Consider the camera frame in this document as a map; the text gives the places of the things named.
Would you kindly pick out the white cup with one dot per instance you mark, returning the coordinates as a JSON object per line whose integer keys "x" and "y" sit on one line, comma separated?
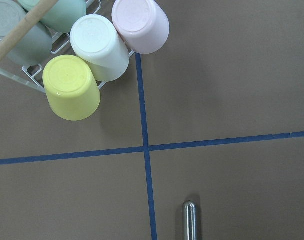
{"x": 95, "y": 40}

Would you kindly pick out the yellow cup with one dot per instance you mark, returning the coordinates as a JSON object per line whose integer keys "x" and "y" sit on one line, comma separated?
{"x": 70, "y": 87}

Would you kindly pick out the wooden rack handle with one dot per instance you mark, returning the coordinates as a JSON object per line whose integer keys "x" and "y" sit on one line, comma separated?
{"x": 24, "y": 26}

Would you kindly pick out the white wire cup rack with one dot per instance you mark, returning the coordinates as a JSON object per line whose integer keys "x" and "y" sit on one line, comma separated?
{"x": 31, "y": 76}

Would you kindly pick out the pink cup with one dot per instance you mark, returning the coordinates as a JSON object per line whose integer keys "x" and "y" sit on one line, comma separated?
{"x": 142, "y": 24}

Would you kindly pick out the steel muddler with black tip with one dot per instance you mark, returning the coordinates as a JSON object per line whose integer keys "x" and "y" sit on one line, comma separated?
{"x": 189, "y": 221}

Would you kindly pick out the green cup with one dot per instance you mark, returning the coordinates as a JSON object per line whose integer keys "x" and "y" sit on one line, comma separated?
{"x": 62, "y": 16}

